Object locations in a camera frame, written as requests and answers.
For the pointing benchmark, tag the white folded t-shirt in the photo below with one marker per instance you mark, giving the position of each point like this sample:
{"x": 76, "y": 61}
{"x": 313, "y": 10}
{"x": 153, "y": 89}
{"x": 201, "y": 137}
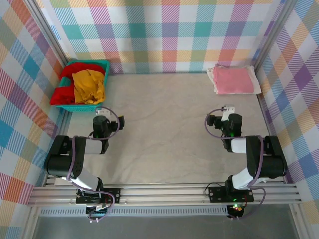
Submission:
{"x": 256, "y": 84}

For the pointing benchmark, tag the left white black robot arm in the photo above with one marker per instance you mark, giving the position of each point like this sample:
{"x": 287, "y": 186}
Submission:
{"x": 59, "y": 161}

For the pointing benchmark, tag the aluminium side rail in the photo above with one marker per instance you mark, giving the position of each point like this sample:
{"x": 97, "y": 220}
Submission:
{"x": 63, "y": 124}

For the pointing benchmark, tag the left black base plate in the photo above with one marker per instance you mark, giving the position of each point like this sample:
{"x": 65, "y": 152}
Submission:
{"x": 114, "y": 195}

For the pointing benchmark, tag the aluminium mounting rail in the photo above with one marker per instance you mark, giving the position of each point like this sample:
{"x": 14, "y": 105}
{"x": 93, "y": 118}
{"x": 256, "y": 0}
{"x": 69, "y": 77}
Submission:
{"x": 162, "y": 193}

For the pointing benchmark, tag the aluminium frame post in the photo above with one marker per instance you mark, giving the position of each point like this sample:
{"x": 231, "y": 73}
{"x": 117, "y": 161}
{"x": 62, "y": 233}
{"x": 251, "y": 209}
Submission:
{"x": 271, "y": 32}
{"x": 48, "y": 32}

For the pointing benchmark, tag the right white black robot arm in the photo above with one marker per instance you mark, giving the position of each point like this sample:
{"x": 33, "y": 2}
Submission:
{"x": 271, "y": 161}

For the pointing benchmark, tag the pink folded t-shirt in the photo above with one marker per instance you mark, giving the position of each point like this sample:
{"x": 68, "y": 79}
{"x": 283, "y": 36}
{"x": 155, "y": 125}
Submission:
{"x": 231, "y": 79}

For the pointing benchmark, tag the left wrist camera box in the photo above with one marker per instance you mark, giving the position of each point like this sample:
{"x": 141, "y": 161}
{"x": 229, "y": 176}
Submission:
{"x": 99, "y": 124}

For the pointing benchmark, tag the red t-shirt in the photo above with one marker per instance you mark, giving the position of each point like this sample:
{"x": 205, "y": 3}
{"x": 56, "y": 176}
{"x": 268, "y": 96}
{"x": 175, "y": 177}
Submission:
{"x": 59, "y": 95}

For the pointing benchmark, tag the teal plastic basket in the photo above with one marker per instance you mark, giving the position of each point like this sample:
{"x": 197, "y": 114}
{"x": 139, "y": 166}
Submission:
{"x": 74, "y": 107}

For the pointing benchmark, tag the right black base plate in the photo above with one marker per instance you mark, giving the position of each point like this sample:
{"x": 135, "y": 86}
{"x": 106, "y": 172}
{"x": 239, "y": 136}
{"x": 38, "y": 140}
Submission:
{"x": 216, "y": 194}

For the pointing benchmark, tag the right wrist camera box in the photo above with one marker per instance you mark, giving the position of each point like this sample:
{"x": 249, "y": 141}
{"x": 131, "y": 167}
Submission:
{"x": 235, "y": 124}

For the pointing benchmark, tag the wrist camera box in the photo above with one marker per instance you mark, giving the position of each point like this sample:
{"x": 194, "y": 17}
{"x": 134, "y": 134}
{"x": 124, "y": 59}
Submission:
{"x": 235, "y": 124}
{"x": 99, "y": 124}

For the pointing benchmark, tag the yellow printed t-shirt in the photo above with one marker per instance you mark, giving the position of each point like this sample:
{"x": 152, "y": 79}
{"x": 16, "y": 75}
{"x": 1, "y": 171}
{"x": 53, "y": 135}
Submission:
{"x": 87, "y": 84}

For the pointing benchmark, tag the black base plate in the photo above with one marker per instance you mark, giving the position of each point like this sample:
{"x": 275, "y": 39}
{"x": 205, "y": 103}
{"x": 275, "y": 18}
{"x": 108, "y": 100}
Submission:
{"x": 114, "y": 195}
{"x": 216, "y": 194}

